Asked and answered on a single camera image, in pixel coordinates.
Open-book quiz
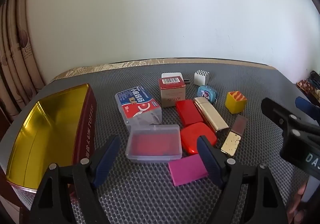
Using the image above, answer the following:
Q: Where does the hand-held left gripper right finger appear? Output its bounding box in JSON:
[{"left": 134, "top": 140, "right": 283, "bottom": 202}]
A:
[{"left": 197, "top": 135, "right": 285, "bottom": 224}]

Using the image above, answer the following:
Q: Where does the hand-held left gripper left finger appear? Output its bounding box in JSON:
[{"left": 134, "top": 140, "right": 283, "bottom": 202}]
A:
[{"left": 30, "top": 135, "right": 121, "bottom": 224}]

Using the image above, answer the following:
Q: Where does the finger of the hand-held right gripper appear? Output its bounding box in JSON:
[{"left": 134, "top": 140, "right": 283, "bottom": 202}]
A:
[
  {"left": 261, "top": 98, "right": 320, "bottom": 139},
  {"left": 295, "top": 97, "right": 320, "bottom": 122}
]

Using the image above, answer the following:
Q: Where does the red rounded square case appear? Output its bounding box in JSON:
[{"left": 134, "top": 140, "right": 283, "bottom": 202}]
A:
[{"left": 180, "top": 122, "right": 217, "bottom": 156}]

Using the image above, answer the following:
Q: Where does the clear plastic case red insert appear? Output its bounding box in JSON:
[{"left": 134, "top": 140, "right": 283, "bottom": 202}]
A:
[{"left": 125, "top": 125, "right": 182, "bottom": 163}]

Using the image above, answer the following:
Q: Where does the clear floss pick box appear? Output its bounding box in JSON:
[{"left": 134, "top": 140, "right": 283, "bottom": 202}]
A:
[{"left": 115, "top": 86, "right": 163, "bottom": 131}]

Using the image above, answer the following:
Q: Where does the red tin box gold interior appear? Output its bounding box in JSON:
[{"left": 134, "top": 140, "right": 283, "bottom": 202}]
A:
[{"left": 5, "top": 83, "right": 97, "bottom": 199}]

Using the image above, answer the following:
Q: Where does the person's right hand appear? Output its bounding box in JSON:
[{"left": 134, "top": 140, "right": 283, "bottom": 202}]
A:
[{"left": 287, "top": 183, "right": 307, "bottom": 224}]

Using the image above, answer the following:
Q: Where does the cluttered side table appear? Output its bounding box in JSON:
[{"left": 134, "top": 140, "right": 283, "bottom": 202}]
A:
[{"left": 296, "top": 70, "right": 320, "bottom": 101}]

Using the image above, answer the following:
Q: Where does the pink sticky note pad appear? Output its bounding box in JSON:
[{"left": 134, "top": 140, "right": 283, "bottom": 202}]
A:
[{"left": 168, "top": 154, "right": 209, "bottom": 186}]

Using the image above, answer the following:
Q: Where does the gold and brown rectangular case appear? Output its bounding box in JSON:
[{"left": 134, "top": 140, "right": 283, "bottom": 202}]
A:
[{"left": 221, "top": 115, "right": 248, "bottom": 156}]

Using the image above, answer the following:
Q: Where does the yellow cube box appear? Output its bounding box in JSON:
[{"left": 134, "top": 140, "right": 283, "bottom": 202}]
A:
[{"left": 225, "top": 91, "right": 247, "bottom": 114}]

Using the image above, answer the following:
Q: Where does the red rectangular box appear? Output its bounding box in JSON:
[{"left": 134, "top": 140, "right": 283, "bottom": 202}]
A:
[{"left": 175, "top": 99, "right": 203, "bottom": 127}]

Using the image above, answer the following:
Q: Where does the grey honeycomb mat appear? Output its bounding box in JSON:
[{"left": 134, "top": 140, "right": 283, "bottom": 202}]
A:
[{"left": 0, "top": 60, "right": 313, "bottom": 224}]

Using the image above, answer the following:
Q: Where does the blue round cartoon tin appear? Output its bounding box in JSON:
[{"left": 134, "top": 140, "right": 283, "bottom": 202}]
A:
[{"left": 197, "top": 85, "right": 217, "bottom": 105}]

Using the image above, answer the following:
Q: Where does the red and brown carton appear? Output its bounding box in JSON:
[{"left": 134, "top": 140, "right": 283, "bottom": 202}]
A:
[{"left": 159, "top": 76, "right": 187, "bottom": 108}]

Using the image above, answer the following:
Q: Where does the white cube chevron top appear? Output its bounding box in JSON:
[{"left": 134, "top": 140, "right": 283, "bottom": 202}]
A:
[{"left": 194, "top": 70, "right": 210, "bottom": 86}]

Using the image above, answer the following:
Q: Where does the white charger adapter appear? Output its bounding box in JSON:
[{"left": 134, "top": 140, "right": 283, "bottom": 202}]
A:
[{"left": 161, "top": 72, "right": 192, "bottom": 85}]

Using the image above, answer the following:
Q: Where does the gold tablecloth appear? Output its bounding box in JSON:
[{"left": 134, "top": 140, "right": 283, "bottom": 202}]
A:
[{"left": 51, "top": 58, "right": 273, "bottom": 81}]

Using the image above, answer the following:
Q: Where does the beige patterned curtain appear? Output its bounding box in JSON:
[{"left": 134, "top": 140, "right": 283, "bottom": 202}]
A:
[{"left": 0, "top": 0, "right": 50, "bottom": 124}]

